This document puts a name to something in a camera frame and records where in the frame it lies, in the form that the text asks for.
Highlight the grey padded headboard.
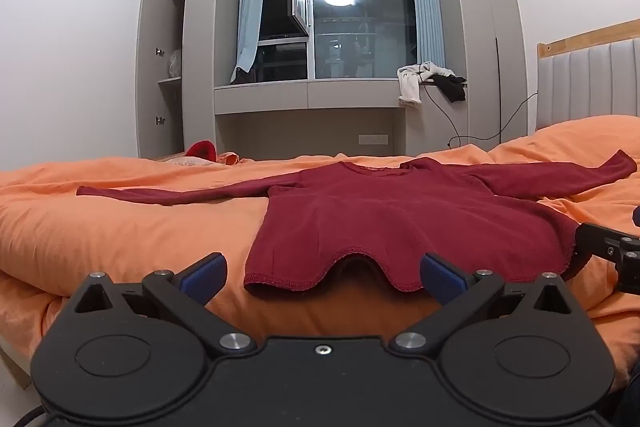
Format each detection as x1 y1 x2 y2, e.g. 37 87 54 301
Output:
536 20 640 129

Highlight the right light blue curtain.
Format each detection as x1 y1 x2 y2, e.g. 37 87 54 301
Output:
414 0 445 66

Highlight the white garment on sill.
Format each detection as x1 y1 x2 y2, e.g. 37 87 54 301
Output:
397 61 454 107

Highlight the light blue curtain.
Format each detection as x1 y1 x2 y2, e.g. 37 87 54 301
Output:
230 0 264 83
414 0 445 66

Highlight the orange duvet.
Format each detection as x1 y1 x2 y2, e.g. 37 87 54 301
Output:
1 115 639 389

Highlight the left light blue curtain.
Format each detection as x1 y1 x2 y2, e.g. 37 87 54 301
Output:
230 0 264 83

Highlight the open wardrobe door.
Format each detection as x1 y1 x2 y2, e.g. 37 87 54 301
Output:
136 0 177 158

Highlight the dark red long-sleeve sweater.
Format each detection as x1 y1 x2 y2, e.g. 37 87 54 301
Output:
105 152 637 291

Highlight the grey built-in wardrobe unit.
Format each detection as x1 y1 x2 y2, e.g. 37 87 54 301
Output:
160 0 527 159

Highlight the window with open sash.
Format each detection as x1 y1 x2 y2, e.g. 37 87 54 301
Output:
245 0 418 82

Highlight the black garment on sill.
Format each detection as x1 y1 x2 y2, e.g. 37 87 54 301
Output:
431 74 466 103

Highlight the white wall socket plate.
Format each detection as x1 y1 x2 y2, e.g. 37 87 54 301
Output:
358 134 390 146

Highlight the bright red cloth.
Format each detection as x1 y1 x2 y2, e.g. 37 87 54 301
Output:
184 140 217 161

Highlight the black cable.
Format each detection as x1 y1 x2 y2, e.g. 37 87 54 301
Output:
422 36 539 151

